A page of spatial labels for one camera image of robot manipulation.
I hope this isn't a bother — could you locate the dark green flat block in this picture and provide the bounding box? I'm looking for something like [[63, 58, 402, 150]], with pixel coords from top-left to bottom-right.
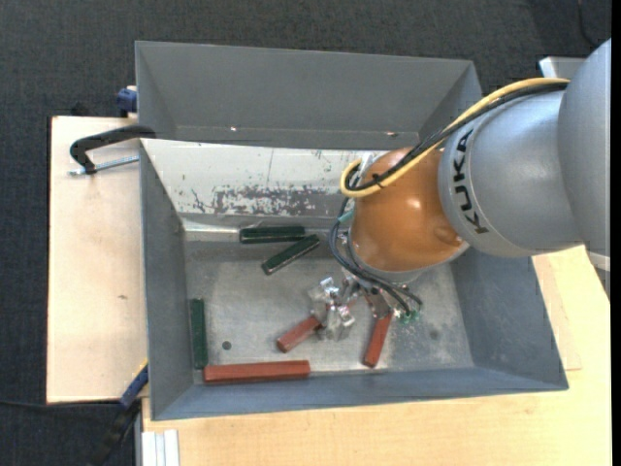
[[189, 297, 210, 371], [261, 233, 322, 277], [239, 225, 308, 246]]

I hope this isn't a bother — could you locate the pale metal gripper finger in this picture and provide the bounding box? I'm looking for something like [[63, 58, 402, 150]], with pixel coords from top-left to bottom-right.
[[307, 274, 341, 342], [334, 303, 356, 343]]

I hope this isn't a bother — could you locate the grey metal bin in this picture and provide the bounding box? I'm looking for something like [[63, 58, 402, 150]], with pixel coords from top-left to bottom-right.
[[134, 40, 570, 422]]

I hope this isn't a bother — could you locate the short red-brown flat block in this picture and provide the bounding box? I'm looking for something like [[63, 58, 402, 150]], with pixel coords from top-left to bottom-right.
[[276, 314, 325, 354]]

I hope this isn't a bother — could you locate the pale wood flat board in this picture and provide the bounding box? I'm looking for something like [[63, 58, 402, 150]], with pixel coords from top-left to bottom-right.
[[45, 115, 152, 405]]

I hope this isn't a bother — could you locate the long red-brown flat block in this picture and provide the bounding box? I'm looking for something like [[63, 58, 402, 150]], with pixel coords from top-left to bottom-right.
[[202, 359, 312, 384]]

